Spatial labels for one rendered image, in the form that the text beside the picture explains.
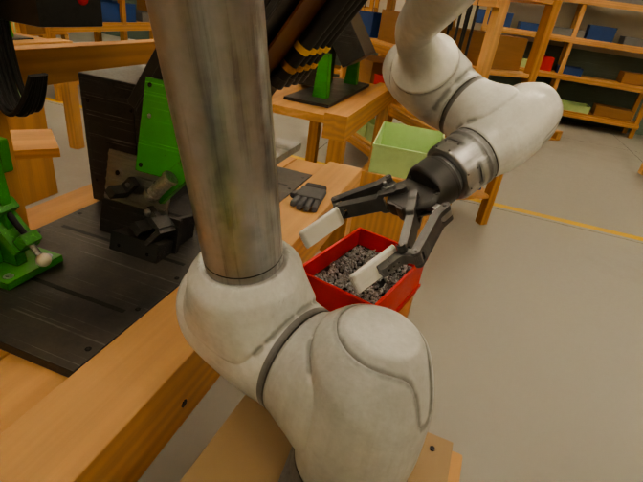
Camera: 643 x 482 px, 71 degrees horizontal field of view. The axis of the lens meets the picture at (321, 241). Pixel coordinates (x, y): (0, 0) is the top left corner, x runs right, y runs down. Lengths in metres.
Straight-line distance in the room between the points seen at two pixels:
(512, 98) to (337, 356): 0.44
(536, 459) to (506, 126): 1.64
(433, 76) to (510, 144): 0.15
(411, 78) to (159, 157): 0.61
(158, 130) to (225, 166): 0.65
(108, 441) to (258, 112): 0.51
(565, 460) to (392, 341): 1.74
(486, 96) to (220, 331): 0.49
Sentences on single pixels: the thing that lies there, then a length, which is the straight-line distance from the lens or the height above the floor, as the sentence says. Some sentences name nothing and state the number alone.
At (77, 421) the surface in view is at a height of 0.90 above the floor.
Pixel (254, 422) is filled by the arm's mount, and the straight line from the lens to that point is 0.75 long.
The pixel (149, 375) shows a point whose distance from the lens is 0.82.
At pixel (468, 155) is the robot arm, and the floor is 1.31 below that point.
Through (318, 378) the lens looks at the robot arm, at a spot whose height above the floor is 1.11.
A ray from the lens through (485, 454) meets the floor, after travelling 2.04.
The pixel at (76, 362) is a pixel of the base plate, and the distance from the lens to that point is 0.86.
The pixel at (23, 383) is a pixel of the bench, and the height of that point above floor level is 0.88.
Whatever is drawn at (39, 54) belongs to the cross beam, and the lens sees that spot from 1.39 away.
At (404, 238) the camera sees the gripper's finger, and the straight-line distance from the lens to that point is 0.57.
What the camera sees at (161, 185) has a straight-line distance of 1.05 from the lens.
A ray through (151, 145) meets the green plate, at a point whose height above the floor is 1.13.
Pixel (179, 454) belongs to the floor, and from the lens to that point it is 1.83.
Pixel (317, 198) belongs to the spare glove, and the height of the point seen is 0.92.
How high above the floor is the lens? 1.47
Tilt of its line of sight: 28 degrees down
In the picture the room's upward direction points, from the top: 8 degrees clockwise
